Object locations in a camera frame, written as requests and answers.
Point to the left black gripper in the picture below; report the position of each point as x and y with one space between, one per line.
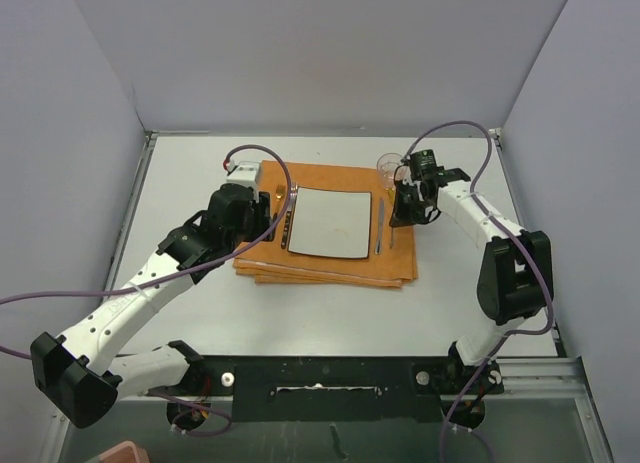
262 221

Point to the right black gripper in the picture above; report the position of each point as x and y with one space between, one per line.
400 217

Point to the copper bowl spoon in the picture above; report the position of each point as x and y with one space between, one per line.
391 198

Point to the silver table knife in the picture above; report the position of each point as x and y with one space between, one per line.
380 226

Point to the clear drinking glass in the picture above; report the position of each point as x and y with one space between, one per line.
386 167

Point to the silver fork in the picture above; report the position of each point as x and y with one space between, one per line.
288 217

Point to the orange cloth napkin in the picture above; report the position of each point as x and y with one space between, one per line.
393 267

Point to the white square plate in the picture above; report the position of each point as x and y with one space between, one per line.
331 224

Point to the gold fork green handle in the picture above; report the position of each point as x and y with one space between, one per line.
279 196

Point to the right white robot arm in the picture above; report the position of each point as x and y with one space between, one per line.
515 277

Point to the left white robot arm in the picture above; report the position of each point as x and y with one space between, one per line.
81 371

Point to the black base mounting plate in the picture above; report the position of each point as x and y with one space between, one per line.
339 389

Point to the pink box corner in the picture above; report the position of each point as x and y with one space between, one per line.
124 452

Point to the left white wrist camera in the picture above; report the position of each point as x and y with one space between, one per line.
244 173

